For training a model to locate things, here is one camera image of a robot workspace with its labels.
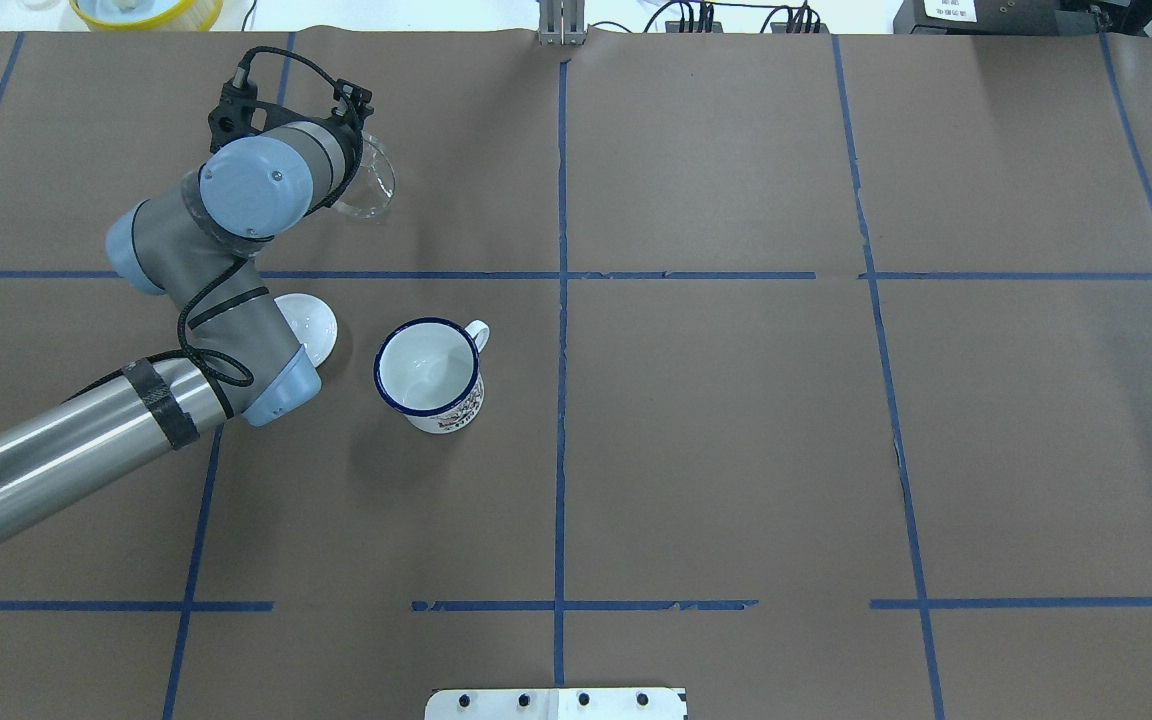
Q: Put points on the black equipment box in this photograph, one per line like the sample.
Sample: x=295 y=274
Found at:
x=1023 y=18

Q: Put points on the black cable plugs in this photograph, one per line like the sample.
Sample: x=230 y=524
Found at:
x=800 y=19
x=680 y=17

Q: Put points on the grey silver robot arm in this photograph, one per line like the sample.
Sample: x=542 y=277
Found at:
x=73 y=158

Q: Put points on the clear glass funnel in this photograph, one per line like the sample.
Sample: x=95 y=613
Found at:
x=369 y=195

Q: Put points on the black cable plugs right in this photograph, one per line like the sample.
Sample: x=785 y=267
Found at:
x=800 y=19

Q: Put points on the white mug lid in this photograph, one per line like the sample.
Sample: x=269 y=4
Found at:
x=313 y=323

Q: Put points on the yellow rimmed bowl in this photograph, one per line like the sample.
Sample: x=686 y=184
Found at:
x=148 y=16

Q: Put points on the grey metal bracket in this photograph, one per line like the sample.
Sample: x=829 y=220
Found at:
x=562 y=23

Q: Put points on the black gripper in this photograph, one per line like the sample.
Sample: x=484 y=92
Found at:
x=357 y=150

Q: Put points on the white enamel mug blue rim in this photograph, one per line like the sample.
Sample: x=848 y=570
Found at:
x=429 y=370

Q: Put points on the black cable plugs left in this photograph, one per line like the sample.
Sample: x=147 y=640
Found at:
x=680 y=17

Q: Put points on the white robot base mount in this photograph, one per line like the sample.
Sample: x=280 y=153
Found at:
x=559 y=703

